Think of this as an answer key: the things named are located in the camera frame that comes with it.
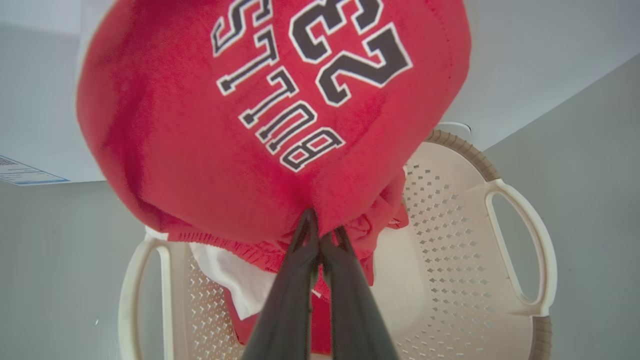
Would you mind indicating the cream perforated laundry basket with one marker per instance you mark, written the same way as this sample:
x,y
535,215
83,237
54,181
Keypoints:
x,y
450,250

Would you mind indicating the white paper label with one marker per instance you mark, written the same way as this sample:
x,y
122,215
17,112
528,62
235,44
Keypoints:
x,y
25,175

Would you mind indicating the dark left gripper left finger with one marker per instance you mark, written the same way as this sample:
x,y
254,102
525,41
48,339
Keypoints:
x,y
290,300

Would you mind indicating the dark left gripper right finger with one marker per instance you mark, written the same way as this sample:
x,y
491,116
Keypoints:
x,y
355,310

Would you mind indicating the round white filter cover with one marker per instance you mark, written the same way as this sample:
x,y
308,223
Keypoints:
x,y
457,127

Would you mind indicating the red and white jersey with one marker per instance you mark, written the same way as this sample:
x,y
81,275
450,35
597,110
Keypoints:
x,y
200,150

